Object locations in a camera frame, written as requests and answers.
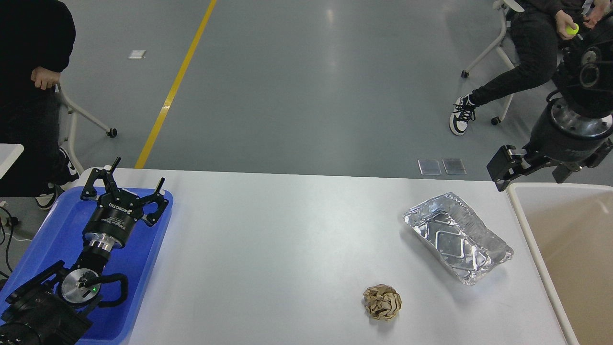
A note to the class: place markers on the seated person in black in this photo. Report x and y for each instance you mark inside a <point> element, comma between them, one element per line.
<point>536,34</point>

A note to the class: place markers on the crumpled brown paper ball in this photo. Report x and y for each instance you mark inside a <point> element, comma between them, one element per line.
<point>381,302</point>

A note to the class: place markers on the left floor metal plate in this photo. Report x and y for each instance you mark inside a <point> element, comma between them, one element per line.
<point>429,167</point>

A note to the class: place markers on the right floor metal plate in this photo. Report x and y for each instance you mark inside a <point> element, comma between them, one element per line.
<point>454,166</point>

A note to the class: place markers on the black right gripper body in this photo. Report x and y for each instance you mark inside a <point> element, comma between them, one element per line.
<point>547,154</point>

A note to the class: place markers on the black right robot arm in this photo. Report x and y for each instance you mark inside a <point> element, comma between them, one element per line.
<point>574,131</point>

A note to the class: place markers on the aluminium foil tray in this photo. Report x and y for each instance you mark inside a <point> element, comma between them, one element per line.
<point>458,237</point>

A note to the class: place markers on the beige plastic bin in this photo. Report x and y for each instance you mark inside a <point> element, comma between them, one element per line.
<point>569,231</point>

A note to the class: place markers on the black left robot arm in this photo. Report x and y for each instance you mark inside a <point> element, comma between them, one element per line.
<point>83,278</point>

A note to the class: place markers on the floor metal plate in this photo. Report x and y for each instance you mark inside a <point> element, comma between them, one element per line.
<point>429,167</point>
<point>454,166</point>

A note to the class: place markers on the white chair right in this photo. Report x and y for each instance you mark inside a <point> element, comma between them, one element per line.
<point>504,8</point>

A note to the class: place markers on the small white floor plate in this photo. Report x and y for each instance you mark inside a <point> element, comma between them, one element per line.
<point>137,54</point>

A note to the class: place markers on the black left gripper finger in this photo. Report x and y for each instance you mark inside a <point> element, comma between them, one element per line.
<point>107,178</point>
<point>156,198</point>

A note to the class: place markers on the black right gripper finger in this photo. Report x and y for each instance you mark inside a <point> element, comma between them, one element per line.
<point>510,163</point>
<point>564,170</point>

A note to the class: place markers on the blue plastic tray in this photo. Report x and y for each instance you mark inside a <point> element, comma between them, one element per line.
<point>60,238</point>

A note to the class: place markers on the yellow green ball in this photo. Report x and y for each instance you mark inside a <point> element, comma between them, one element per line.
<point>572,29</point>

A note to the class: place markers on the person in black left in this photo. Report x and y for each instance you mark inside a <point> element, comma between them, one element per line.
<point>37,38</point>

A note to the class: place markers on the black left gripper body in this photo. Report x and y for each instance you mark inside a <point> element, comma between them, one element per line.
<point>113,219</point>

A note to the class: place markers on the white side table corner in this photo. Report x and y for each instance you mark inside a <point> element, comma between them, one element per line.
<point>9,154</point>

